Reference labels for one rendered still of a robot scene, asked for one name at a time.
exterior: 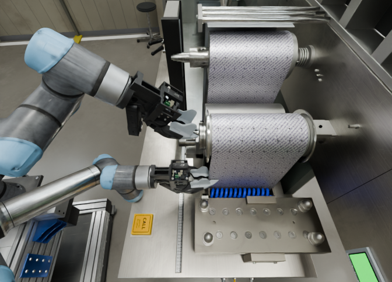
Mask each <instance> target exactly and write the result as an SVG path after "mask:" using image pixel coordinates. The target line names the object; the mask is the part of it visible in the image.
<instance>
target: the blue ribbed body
mask: <svg viewBox="0 0 392 282"><path fill-rule="evenodd" d="M271 195H272V191H269V188H266V189H265V190H264V188H261V191H260V189H259V188H257V191H256V190H255V188H252V191H251V189H250V188H248V191H246V188H243V191H242V188H239V191H237V188H234V191H233V189H232V188H230V191H228V188H226V189H225V191H224V189H223V188H221V190H220V191H219V188H216V191H215V189H214V188H212V190H211V191H210V197H211V198H213V197H214V198H217V197H219V198H222V197H223V198H227V197H228V198H231V197H233V198H236V197H237V198H240V197H241V198H245V197H246V196H271Z"/></svg>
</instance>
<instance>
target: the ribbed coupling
mask: <svg viewBox="0 0 392 282"><path fill-rule="evenodd" d="M314 56H315V50H314V47H313V46H305V47H304V48H298V51H297V59H296V64H295V67H301V69H308V68H309V67H310V66H311V65H312V63H313V60H314Z"/></svg>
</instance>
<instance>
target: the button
mask: <svg viewBox="0 0 392 282"><path fill-rule="evenodd" d="M152 224H153V214H134V220H133V223H132V230H131V234H132V235H151V233H152Z"/></svg>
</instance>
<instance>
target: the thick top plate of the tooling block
mask: <svg viewBox="0 0 392 282"><path fill-rule="evenodd" d="M275 199H276V204H275V205H247V204H246V198H208V201H207V202H208V204H209V210H208V211H207V212H205V213H203V212H201V211H200V210H199V208H198V205H199V203H200V202H201V200H202V198H195V255H247V254H249V253H284V254H285V255H290V254H325V253H331V249H330V246H329V244H328V241H327V238H326V235H325V233H324V230H323V227H322V224H321V222H320V219H319V216H318V213H317V211H316V208H315V205H314V203H313V199H312V198H311V197H280V198H275ZM302 200H310V201H311V202H312V207H311V208H310V210H309V211H308V212H305V213H304V212H302V211H300V210H299V209H298V202H299V201H302ZM206 232H210V233H212V235H213V237H214V242H213V244H212V245H211V246H206V245H204V244H203V242H202V236H203V234H204V233H206ZM310 232H319V233H321V234H323V235H324V241H323V243H322V244H319V245H318V246H314V245H312V244H311V243H310V242H309V241H308V238H307V235H308V233H310Z"/></svg>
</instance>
